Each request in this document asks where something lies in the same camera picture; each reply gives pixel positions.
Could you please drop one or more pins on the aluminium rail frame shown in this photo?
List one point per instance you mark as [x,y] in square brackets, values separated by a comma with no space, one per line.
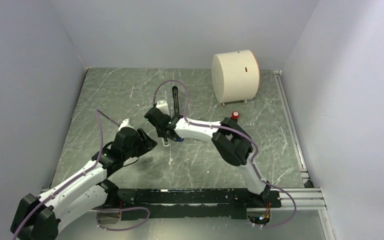
[108,96]

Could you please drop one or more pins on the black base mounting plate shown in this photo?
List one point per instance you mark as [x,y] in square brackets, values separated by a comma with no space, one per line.
[189,203]

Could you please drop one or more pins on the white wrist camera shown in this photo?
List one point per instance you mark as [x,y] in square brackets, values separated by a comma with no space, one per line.
[125,124]
[162,105]

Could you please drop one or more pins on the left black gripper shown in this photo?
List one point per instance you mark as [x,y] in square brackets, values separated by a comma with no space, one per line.
[146,143]

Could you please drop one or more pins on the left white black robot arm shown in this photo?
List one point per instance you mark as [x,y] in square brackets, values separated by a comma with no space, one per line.
[42,217]

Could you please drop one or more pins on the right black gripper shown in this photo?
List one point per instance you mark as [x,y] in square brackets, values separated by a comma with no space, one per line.
[159,133]

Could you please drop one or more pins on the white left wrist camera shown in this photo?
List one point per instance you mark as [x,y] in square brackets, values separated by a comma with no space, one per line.
[125,124]

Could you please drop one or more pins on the cream cylindrical drum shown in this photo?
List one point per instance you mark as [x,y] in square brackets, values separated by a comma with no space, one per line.
[235,76]

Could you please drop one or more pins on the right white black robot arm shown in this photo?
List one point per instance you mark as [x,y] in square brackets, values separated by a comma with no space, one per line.
[233,144]

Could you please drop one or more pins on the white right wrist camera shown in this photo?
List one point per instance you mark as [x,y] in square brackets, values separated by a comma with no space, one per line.
[162,105]

